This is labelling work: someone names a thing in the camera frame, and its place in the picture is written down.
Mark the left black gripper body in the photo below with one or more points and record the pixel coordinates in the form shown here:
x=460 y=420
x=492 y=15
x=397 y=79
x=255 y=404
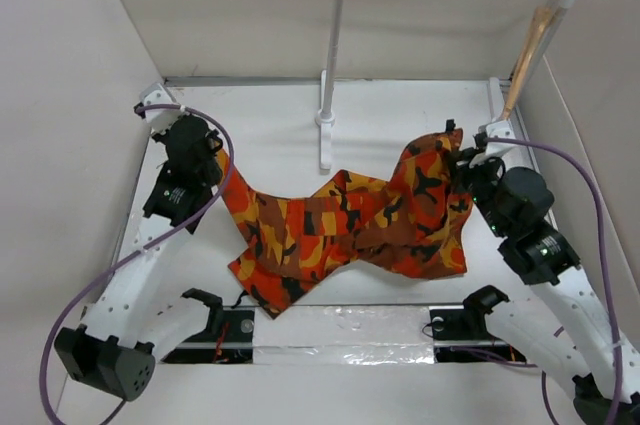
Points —
x=214 y=173

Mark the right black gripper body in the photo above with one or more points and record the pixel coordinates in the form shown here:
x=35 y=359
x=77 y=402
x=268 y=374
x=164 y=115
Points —
x=477 y=175

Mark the orange camouflage trousers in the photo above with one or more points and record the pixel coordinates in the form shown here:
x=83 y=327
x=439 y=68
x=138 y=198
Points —
x=410 y=224

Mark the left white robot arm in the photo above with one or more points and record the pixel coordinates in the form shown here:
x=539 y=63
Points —
x=124 y=335

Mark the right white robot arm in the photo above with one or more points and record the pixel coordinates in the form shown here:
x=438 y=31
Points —
x=592 y=361

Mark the wooden clothes hanger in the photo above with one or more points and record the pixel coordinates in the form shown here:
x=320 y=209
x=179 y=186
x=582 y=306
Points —
x=539 y=25

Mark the white and silver clothes rack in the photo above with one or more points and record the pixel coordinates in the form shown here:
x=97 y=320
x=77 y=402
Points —
x=325 y=117

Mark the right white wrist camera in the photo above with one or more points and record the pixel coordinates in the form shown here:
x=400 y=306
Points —
x=491 y=141

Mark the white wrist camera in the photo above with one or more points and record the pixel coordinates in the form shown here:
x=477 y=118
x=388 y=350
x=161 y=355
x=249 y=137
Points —
x=158 y=108
x=491 y=141

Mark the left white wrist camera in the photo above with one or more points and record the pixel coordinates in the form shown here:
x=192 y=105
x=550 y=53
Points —
x=158 y=108

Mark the black base rail with foil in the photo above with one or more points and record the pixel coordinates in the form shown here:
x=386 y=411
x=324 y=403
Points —
x=361 y=335

